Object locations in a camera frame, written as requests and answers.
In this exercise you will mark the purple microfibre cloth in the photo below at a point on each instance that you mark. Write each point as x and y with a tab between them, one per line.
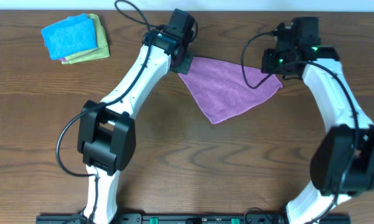
223	89

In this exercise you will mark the blue folded cloth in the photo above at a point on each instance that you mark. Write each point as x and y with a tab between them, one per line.
69	36

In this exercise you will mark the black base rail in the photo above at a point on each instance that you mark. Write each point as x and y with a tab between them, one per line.
136	218

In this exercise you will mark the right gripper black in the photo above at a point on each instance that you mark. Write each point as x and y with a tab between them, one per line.
268	62

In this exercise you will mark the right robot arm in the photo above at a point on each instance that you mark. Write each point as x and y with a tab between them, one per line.
343	166

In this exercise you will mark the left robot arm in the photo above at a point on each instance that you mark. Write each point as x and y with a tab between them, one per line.
107	134

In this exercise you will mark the upper green folded cloth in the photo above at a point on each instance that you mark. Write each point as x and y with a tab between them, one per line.
101	39

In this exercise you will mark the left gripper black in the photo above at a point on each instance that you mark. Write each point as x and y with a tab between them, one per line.
184	64

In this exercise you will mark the lower green folded cloth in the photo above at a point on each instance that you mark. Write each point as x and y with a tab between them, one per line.
93	56

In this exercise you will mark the green folded cloth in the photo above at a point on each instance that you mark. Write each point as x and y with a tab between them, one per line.
93	56
101	39

